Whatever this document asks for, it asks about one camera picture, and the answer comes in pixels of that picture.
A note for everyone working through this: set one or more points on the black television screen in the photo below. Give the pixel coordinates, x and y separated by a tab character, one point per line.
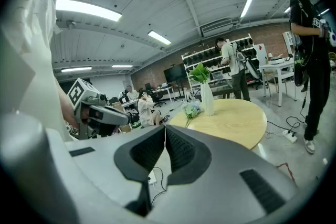
174	73

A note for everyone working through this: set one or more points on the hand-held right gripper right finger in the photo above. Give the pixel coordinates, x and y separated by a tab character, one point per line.
225	165

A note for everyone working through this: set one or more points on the white desk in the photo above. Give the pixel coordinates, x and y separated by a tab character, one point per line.
278	66

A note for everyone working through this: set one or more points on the person's white t-shirt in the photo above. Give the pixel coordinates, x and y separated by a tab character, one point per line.
31	34

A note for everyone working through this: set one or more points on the ceiling air conditioner vent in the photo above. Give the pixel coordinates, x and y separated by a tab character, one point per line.
216	27

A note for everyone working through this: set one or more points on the green artificial leafy plant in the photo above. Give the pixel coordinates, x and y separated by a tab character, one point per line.
199	73

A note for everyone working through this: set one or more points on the person's left forearm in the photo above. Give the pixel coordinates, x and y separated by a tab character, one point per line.
65	107

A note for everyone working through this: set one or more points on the blue artificial hydrangea flower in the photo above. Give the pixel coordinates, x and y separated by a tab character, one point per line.
191	110

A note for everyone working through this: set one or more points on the white ribbed vase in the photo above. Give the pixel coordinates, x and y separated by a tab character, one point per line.
207	99

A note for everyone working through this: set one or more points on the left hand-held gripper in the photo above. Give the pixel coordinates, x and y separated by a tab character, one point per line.
80	94

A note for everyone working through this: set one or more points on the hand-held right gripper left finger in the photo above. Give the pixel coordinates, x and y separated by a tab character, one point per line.
105	154

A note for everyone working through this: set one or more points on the white shelf with black helmets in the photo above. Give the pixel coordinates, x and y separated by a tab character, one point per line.
207	56

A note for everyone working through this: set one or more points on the white power strip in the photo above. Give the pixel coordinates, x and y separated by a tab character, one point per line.
290	136

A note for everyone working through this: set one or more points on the long ceiling light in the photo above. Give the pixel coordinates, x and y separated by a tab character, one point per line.
122	66
158	37
76	69
88	9
247	4

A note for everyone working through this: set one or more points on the person's left hand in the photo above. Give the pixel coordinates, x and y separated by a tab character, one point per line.
84	116

